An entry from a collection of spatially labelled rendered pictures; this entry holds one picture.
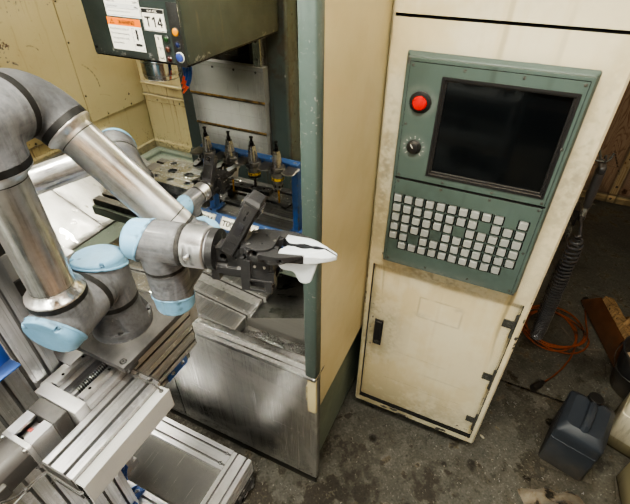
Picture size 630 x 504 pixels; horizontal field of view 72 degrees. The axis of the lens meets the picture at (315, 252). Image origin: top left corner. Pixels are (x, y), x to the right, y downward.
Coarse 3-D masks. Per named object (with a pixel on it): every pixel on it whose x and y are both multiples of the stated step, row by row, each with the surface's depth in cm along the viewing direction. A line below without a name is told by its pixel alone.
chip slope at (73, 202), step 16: (144, 160) 285; (48, 192) 242; (64, 192) 246; (80, 192) 250; (96, 192) 254; (48, 208) 236; (64, 208) 239; (80, 208) 243; (64, 224) 233; (80, 224) 237; (96, 224) 241; (64, 240) 227; (80, 240) 231
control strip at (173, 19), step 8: (168, 8) 142; (176, 8) 141; (168, 16) 144; (176, 16) 143; (176, 24) 144; (168, 40) 149; (176, 40) 148; (176, 48) 150; (168, 56) 153; (184, 56) 150; (184, 64) 152
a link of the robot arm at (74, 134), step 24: (24, 72) 72; (48, 96) 73; (48, 120) 74; (72, 120) 76; (48, 144) 77; (72, 144) 77; (96, 144) 79; (96, 168) 79; (120, 168) 80; (120, 192) 82; (144, 192) 82; (144, 216) 84; (168, 216) 84; (192, 216) 88
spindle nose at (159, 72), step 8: (144, 64) 176; (152, 64) 175; (160, 64) 175; (168, 64) 176; (144, 72) 179; (152, 72) 177; (160, 72) 177; (168, 72) 178; (176, 72) 181; (152, 80) 179; (160, 80) 179; (168, 80) 180
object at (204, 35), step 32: (96, 0) 153; (160, 0) 142; (192, 0) 145; (224, 0) 160; (256, 0) 177; (96, 32) 161; (160, 32) 149; (192, 32) 149; (224, 32) 164; (256, 32) 183; (192, 64) 154
